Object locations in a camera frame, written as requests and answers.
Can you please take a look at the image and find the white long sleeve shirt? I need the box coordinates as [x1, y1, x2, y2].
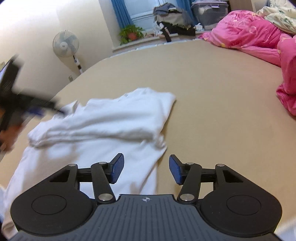
[1, 88, 176, 238]

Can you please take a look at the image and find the pile of dark clothes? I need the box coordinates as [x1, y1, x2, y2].
[152, 3, 196, 42]

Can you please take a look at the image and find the beige bed mat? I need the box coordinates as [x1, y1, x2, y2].
[57, 40, 295, 229]

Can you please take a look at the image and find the white standing fan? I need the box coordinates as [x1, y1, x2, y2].
[52, 30, 83, 74]

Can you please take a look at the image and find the potted green plant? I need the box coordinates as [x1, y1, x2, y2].
[119, 25, 144, 45]

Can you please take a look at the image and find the blue curtain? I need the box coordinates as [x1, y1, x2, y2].
[111, 0, 133, 29]

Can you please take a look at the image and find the pink floral quilt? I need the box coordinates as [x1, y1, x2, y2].
[199, 10, 295, 116]

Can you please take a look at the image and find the grey plastic storage box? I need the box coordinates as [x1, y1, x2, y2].
[191, 1, 229, 31]

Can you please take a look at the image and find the white floral quilt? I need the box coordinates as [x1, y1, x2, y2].
[257, 6, 296, 35]

